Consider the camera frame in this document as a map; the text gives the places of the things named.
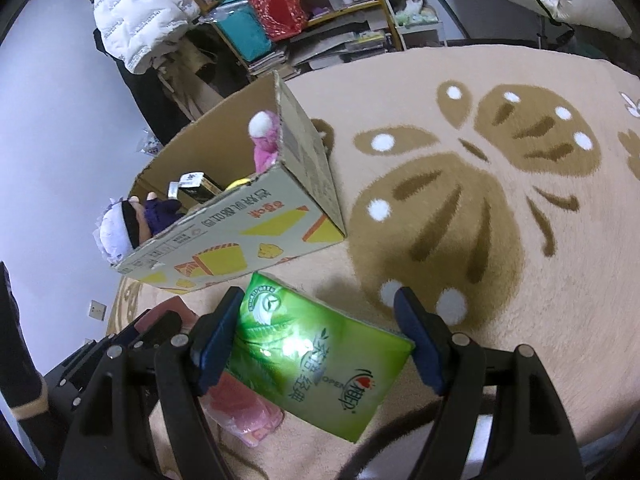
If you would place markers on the beige butterfly pattern rug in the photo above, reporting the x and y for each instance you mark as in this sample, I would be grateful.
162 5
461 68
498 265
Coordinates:
500 184

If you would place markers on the pink tissue pack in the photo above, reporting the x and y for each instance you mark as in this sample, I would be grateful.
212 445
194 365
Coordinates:
232 405

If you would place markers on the pink fluffy plush toy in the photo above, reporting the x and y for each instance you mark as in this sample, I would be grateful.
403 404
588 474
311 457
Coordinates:
264 130

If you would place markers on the yellow round plush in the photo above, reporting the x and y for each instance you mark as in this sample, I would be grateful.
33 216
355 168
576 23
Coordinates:
237 183

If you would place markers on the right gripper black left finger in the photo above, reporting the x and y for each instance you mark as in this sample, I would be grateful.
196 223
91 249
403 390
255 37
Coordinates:
185 366

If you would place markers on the purple haired plush doll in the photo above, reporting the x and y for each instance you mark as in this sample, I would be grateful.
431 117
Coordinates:
128 223

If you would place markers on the black face tissue pack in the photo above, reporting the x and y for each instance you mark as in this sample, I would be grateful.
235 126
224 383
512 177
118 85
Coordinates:
196 184

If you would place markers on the white rolling cart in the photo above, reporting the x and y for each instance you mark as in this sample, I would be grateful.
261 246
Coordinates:
416 23

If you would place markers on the open cardboard box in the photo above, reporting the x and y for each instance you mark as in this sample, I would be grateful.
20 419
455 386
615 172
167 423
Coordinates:
288 211

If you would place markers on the green tissue pack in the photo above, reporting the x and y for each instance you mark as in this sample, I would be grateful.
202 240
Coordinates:
313 361

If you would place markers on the wooden shelf unit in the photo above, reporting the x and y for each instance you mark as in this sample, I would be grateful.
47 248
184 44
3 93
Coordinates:
337 31

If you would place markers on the black sleeve forearm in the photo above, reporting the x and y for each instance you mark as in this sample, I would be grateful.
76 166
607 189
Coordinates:
22 386

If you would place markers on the white wall socket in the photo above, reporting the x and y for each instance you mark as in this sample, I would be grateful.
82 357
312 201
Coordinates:
97 310

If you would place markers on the red gift bag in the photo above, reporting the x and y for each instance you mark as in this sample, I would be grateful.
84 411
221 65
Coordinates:
281 19

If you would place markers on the teal storage bag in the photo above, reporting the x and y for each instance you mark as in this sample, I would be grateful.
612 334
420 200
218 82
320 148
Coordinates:
239 23

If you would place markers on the white puffer jacket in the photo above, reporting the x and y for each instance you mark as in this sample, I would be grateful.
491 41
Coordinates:
140 32

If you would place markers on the stack of books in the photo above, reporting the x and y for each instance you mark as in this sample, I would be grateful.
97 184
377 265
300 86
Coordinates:
274 60

